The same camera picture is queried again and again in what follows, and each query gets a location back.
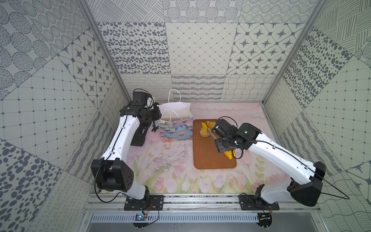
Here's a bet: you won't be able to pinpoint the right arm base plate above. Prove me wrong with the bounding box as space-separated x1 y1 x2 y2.
238 194 280 212

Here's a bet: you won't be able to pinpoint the striped croissant bread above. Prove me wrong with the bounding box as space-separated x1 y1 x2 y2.
205 121 216 129

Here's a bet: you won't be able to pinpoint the aluminium mounting rail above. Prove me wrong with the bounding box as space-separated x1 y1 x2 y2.
82 194 320 213

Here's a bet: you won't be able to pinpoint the brown serving tray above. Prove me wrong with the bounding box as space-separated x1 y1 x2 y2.
193 119 237 170

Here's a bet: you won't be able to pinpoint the floral paper gift bag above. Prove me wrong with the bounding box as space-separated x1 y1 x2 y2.
157 89 193 143

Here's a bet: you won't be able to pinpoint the right controller board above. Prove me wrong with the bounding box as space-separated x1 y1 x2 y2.
257 213 272 229

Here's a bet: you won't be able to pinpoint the left controller board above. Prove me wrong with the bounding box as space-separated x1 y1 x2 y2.
133 214 148 229

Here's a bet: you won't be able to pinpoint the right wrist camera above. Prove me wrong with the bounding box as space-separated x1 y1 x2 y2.
213 119 238 139

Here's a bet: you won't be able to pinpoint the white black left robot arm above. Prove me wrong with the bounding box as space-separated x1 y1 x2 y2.
91 103 161 201

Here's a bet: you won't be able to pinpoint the floral table mat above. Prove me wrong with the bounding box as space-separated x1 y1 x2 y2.
127 103 289 194

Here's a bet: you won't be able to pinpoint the round bun bread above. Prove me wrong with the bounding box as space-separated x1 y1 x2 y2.
200 128 210 138

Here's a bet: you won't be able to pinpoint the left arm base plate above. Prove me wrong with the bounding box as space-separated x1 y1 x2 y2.
124 195 164 211

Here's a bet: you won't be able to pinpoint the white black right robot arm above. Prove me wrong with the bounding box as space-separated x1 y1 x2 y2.
211 119 327 207

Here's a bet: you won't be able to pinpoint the yellow steel food tongs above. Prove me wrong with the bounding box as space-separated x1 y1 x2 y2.
202 122 232 159

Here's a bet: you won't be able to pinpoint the controller board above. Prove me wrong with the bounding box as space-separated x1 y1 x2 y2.
133 214 148 229
257 213 272 229

